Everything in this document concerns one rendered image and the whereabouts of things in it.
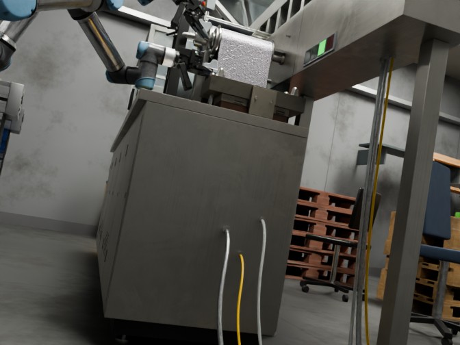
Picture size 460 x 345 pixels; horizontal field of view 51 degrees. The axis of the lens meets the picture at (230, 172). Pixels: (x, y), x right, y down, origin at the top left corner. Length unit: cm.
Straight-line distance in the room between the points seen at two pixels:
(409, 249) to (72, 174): 462
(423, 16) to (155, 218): 106
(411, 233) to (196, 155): 77
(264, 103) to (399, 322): 92
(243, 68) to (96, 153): 378
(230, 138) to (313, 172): 501
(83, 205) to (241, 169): 405
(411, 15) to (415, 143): 36
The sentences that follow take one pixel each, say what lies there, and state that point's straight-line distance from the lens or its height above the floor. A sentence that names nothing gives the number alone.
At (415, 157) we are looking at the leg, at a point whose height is 78.
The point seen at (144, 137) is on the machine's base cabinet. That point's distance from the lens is 171.
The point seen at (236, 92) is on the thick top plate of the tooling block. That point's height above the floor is 99.
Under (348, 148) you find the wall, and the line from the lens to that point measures 709.
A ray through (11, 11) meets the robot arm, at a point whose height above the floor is 94.
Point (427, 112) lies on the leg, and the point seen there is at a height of 91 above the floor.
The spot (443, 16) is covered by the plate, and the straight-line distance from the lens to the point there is 154.
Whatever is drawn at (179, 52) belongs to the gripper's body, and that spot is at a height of 114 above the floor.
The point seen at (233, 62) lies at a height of 116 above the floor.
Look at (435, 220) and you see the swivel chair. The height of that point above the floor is 71.
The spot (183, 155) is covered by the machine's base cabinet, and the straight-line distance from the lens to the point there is 172.
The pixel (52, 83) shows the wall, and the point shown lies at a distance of 574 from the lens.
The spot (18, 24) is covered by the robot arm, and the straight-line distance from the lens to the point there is 218.
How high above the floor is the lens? 52
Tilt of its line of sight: 5 degrees up
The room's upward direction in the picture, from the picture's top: 10 degrees clockwise
